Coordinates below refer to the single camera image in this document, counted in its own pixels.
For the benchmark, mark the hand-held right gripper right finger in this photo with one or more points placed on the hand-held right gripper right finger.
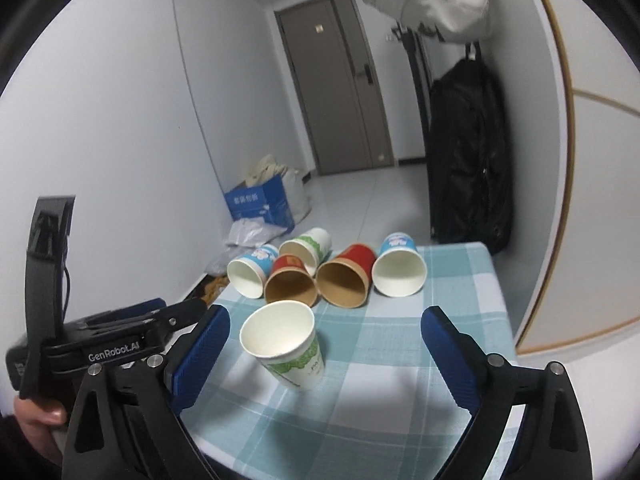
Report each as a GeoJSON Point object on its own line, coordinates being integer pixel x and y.
{"type": "Point", "coordinates": [447, 360]}

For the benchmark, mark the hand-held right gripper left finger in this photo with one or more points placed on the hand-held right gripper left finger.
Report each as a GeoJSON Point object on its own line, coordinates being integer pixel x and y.
{"type": "Point", "coordinates": [200, 355]}

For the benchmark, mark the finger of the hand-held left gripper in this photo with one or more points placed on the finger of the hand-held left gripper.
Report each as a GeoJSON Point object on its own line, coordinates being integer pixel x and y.
{"type": "Point", "coordinates": [145, 306]}
{"type": "Point", "coordinates": [187, 310]}

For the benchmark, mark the white cup with green print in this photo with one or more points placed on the white cup with green print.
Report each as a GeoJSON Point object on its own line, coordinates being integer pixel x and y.
{"type": "Point", "coordinates": [305, 250]}
{"type": "Point", "coordinates": [280, 332]}

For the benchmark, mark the blue and white paper cup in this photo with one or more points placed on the blue and white paper cup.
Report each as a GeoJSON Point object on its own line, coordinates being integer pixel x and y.
{"type": "Point", "coordinates": [399, 270]}
{"type": "Point", "coordinates": [247, 275]}

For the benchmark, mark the small red paper cup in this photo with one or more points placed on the small red paper cup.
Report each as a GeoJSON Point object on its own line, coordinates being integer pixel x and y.
{"type": "Point", "coordinates": [290, 285]}

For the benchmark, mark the large red paper cup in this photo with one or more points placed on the large red paper cup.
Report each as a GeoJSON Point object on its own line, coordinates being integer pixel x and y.
{"type": "Point", "coordinates": [345, 280]}

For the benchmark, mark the person's left hand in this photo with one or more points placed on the person's left hand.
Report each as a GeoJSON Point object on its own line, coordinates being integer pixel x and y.
{"type": "Point", "coordinates": [42, 412]}

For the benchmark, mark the brown object on floor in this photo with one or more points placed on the brown object on floor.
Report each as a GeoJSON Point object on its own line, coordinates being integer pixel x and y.
{"type": "Point", "coordinates": [216, 291]}

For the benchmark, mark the teal plaid tablecloth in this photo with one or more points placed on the teal plaid tablecloth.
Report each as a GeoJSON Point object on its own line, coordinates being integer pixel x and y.
{"type": "Point", "coordinates": [380, 360]}

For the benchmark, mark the clear plastic bag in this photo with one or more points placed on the clear plastic bag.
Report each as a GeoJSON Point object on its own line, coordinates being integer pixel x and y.
{"type": "Point", "coordinates": [247, 240]}

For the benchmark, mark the blue cardboard box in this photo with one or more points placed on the blue cardboard box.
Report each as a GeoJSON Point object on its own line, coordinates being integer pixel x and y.
{"type": "Point", "coordinates": [262, 205]}

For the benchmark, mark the beige cloth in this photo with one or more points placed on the beige cloth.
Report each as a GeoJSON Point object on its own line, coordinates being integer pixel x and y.
{"type": "Point", "coordinates": [265, 170]}

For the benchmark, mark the black backpack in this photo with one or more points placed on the black backpack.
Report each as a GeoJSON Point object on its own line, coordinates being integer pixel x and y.
{"type": "Point", "coordinates": [470, 160]}

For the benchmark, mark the white wood-trimmed sliding door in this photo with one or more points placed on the white wood-trimmed sliding door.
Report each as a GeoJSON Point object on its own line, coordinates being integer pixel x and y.
{"type": "Point", "coordinates": [590, 160]}

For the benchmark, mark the grey door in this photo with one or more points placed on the grey door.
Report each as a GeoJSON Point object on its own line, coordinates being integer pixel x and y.
{"type": "Point", "coordinates": [335, 90]}

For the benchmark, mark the black coat rack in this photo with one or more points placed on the black coat rack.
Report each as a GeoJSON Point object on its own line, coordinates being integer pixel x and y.
{"type": "Point", "coordinates": [415, 75]}

